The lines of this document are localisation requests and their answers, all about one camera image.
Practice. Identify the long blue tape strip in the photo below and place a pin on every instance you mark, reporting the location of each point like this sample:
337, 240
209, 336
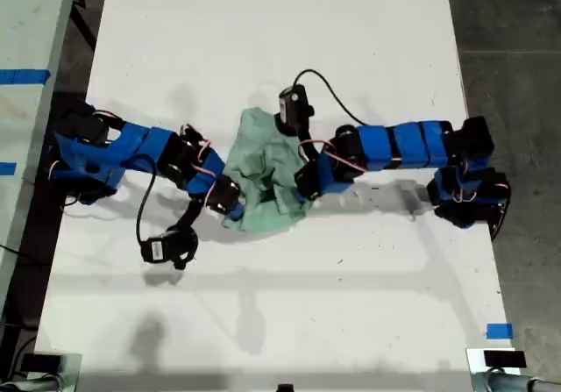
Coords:
22, 76

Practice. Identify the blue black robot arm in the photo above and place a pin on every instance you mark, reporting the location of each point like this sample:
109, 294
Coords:
407, 146
131, 146

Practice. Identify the small black box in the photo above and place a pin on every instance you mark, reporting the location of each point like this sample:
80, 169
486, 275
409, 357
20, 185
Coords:
41, 362
504, 358

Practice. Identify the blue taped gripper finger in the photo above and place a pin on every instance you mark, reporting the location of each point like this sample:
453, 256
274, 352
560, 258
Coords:
299, 198
237, 214

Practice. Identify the pale green T-shirt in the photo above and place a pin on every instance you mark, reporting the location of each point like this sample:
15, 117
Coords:
263, 216

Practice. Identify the black camera box grey face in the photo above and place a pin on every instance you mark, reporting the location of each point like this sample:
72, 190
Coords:
291, 109

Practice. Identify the black stand bar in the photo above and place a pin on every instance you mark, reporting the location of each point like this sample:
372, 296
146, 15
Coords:
85, 23

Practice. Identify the black camera stalk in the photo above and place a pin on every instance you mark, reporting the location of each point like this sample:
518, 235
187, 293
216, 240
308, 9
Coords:
311, 144
190, 216

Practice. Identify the black camera box white label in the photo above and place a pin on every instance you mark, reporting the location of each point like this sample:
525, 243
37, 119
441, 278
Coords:
164, 249

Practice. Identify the pale side table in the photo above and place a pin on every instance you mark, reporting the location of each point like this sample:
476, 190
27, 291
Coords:
26, 23

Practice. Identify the small black object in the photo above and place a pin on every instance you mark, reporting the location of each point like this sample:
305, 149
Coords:
285, 387

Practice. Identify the blue tape patch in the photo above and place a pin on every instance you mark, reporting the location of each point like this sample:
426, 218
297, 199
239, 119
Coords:
499, 331

